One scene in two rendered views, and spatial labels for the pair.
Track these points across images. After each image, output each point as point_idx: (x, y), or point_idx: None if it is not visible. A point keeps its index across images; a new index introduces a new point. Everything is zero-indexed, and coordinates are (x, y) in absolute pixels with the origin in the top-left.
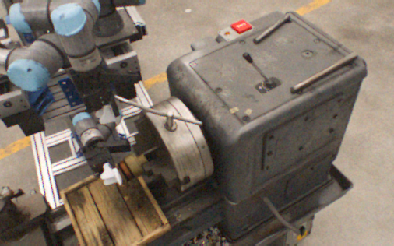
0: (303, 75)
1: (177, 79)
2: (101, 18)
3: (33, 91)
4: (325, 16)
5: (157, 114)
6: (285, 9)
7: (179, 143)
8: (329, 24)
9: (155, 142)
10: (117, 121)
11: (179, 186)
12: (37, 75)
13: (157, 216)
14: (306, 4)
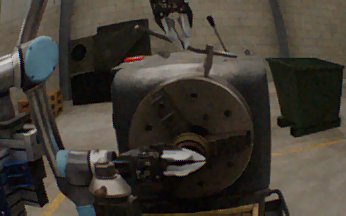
0: (237, 53)
1: (141, 77)
2: (5, 95)
3: (47, 77)
4: (68, 212)
5: (199, 51)
6: (34, 214)
7: (229, 87)
8: (78, 215)
9: (188, 124)
10: (190, 35)
11: (244, 157)
12: (57, 46)
13: (235, 215)
14: (45, 208)
